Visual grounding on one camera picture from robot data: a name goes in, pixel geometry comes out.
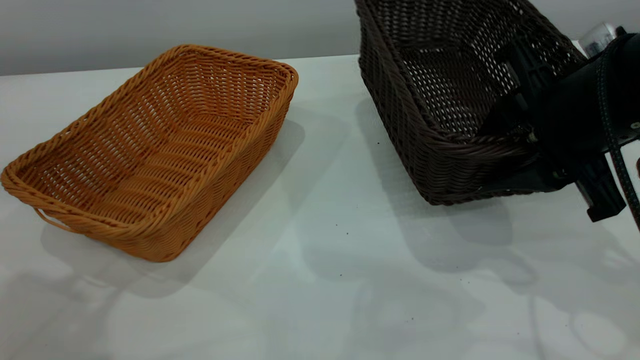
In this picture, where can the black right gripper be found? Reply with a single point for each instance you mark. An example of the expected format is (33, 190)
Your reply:
(570, 115)

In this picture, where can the orange wicker basket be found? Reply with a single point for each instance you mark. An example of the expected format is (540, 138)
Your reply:
(150, 160)

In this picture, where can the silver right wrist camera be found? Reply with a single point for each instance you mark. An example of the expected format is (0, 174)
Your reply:
(597, 37)

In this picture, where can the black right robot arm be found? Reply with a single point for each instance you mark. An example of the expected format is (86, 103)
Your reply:
(627, 75)

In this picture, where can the dark brown wicker basket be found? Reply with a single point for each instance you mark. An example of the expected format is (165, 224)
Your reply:
(400, 100)

